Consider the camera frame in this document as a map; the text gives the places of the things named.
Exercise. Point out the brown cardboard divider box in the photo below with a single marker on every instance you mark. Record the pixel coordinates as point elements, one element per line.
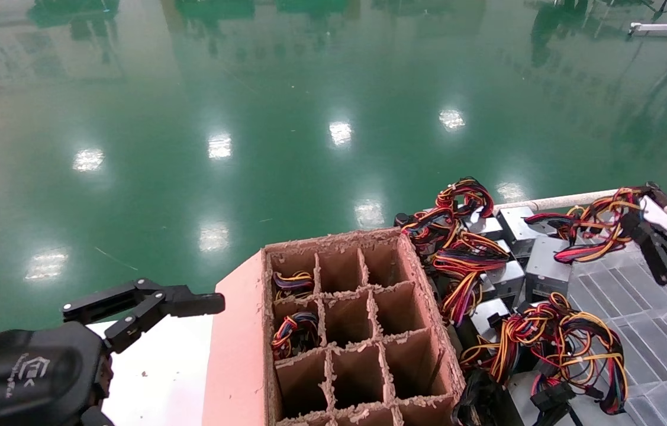
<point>238,355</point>

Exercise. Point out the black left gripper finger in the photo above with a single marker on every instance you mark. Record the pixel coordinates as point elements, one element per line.
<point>185,303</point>
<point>95,419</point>

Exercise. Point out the black rail corner joint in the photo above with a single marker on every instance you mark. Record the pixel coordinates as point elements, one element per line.
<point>653,190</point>

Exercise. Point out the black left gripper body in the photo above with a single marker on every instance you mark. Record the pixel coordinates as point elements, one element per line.
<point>25,378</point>

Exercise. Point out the clear plastic compartment tray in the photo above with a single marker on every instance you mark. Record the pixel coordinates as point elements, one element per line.
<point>653,331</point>

